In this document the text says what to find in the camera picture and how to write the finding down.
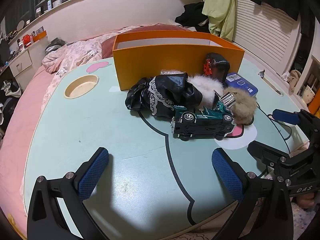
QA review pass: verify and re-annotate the beige furry plush toy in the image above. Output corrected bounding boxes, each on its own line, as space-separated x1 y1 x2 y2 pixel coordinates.
188 75 257 126

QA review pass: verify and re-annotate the green toy car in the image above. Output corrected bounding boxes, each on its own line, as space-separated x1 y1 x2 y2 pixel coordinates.
171 92 235 141

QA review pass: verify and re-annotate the black red pouch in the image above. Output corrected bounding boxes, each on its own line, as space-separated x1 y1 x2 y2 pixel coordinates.
203 53 230 83

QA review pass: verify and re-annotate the black lace garment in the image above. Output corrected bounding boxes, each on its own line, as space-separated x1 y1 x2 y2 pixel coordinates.
125 73 203 119

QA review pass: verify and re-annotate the metal clip on table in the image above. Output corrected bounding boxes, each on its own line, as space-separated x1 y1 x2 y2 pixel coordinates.
258 70 265 79

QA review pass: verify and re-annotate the green hanging jacket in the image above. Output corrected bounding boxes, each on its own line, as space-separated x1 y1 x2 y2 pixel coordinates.
202 0 236 41

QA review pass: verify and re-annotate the black clothes pile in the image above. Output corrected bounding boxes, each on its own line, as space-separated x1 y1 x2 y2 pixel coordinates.
175 2 210 33

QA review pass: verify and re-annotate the white bedside drawer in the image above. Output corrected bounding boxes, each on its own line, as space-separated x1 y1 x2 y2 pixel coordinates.
9 36 49 91

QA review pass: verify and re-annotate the pink floral blanket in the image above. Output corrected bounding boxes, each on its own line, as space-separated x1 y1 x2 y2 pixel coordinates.
39 24 151 116

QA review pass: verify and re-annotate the orange cardboard box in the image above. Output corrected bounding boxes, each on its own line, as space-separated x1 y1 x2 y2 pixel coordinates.
112 30 245 90

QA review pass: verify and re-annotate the grey bag on bed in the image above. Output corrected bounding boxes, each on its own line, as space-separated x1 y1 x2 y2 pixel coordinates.
45 37 66 55

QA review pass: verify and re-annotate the small orange box on shelf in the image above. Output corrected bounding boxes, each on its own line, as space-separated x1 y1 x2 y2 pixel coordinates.
33 31 47 42

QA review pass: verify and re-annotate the dark red pillow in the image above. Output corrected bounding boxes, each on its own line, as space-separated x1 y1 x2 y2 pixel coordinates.
101 24 189 59

